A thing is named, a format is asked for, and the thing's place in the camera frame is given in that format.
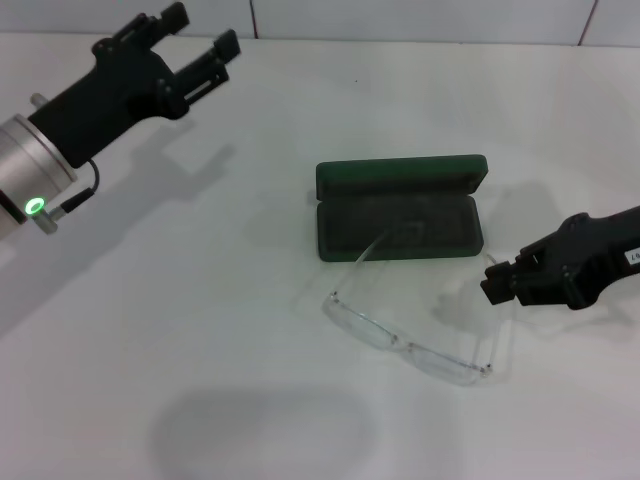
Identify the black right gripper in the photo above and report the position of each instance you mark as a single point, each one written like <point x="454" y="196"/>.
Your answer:
<point x="585" y="260"/>

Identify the green glasses case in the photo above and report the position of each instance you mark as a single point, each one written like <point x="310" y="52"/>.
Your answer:
<point x="400" y="175"/>

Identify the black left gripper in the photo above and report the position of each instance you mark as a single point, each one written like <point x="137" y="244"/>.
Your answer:
<point x="115" y="90"/>

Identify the clear white glasses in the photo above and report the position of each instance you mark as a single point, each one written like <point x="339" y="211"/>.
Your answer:
<point x="370" y="330"/>

